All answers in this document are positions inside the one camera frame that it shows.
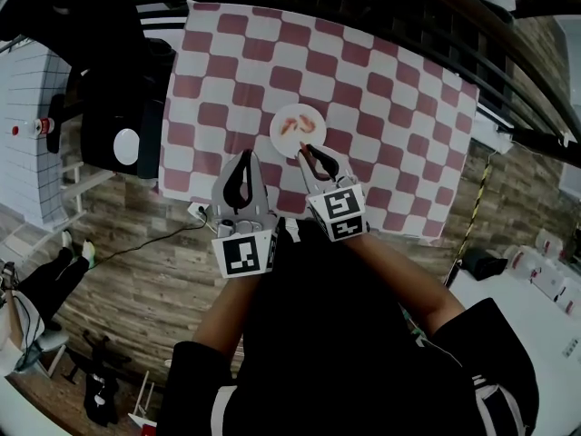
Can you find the yellow black striped tape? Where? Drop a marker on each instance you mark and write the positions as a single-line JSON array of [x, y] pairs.
[[476, 202]]

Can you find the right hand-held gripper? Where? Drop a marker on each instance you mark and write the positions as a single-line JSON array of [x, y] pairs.
[[340, 205]]

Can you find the white round disc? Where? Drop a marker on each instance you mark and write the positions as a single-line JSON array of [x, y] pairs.
[[126, 145]]

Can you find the red and white box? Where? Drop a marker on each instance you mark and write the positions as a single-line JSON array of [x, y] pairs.
[[145, 425]]

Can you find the red white checkered cloth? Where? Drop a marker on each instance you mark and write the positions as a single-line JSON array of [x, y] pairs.
[[363, 84]]

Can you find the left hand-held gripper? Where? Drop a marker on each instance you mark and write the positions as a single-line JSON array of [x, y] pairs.
[[240, 254]]

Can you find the person's right forearm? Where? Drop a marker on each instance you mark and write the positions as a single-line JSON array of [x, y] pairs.
[[408, 280]]

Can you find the clear bottle red label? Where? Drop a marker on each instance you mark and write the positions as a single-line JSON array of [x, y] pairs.
[[45, 126]]

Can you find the white box red label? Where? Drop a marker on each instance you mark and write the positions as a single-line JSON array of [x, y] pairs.
[[549, 242], [524, 264], [551, 280]]

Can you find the black equipment with white disc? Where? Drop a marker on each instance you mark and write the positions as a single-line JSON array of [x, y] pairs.
[[109, 62]]

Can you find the white round plate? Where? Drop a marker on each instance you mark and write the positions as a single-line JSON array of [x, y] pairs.
[[281, 144]]

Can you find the person's left forearm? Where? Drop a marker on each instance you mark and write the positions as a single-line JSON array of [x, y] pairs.
[[227, 316]]

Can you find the white power socket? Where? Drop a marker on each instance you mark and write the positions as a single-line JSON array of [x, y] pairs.
[[196, 209]]

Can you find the black bag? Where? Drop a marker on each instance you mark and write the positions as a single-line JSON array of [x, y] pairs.
[[485, 264]]

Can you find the person's black jacket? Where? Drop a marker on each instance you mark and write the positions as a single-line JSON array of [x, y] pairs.
[[327, 334]]

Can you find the white side table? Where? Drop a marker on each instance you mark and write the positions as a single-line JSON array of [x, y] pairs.
[[522, 334]]

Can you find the white metal frame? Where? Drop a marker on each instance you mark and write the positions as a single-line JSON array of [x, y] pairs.
[[86, 182]]

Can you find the white gridded table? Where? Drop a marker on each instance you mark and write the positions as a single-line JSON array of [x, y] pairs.
[[32, 84]]

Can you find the black floor stand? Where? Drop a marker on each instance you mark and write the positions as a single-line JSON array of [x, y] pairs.
[[102, 379]]

